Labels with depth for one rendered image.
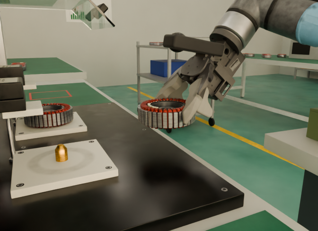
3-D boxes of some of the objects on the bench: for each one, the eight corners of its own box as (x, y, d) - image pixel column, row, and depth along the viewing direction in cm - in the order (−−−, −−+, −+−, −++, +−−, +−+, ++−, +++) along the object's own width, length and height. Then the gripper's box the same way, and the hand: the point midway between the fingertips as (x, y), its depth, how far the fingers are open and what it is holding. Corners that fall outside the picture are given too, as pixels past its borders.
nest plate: (76, 115, 78) (75, 111, 77) (87, 131, 65) (86, 126, 64) (16, 122, 71) (16, 117, 71) (15, 141, 58) (14, 135, 58)
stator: (71, 113, 75) (70, 100, 74) (75, 125, 65) (75, 110, 64) (25, 118, 71) (23, 104, 70) (23, 131, 61) (21, 115, 60)
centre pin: (67, 156, 48) (66, 141, 47) (68, 160, 46) (67, 145, 45) (55, 158, 47) (53, 143, 46) (56, 163, 45) (55, 147, 45)
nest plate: (96, 144, 56) (96, 138, 56) (118, 176, 43) (118, 168, 43) (14, 157, 50) (13, 151, 50) (11, 199, 37) (10, 191, 37)
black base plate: (114, 108, 95) (113, 102, 94) (243, 207, 39) (244, 192, 39) (-53, 126, 75) (-55, 118, 75) (-268, 374, 20) (-281, 350, 19)
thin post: (19, 158, 50) (11, 104, 47) (19, 161, 49) (11, 106, 46) (9, 159, 49) (1, 105, 47) (8, 163, 48) (0, 107, 45)
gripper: (275, 57, 51) (214, 146, 49) (214, 55, 67) (165, 122, 65) (251, 25, 47) (183, 120, 45) (192, 31, 63) (139, 101, 61)
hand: (164, 112), depth 54 cm, fingers closed on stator, 13 cm apart
